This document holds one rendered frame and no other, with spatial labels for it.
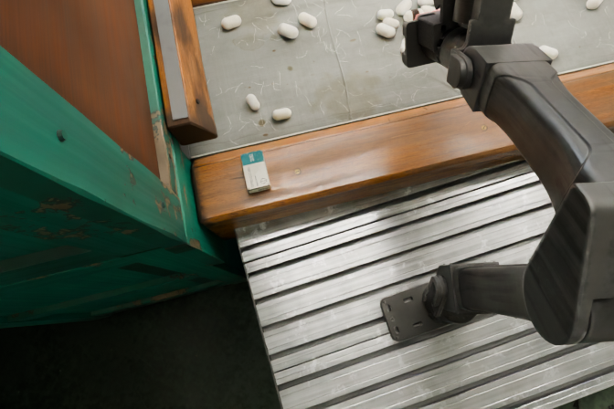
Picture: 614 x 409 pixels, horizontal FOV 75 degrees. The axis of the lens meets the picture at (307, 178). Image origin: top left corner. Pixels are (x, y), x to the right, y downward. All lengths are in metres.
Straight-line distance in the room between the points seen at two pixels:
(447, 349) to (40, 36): 0.67
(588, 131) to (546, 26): 0.55
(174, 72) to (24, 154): 0.38
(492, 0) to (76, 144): 0.43
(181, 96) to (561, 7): 0.71
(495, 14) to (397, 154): 0.25
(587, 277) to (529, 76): 0.20
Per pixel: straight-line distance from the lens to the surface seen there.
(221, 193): 0.64
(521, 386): 0.78
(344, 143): 0.65
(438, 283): 0.59
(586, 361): 0.83
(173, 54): 0.64
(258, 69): 0.75
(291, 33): 0.76
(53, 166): 0.30
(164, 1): 0.70
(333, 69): 0.74
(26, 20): 0.37
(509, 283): 0.46
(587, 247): 0.31
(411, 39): 0.62
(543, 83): 0.43
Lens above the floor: 1.37
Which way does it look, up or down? 73 degrees down
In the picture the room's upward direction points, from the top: straight up
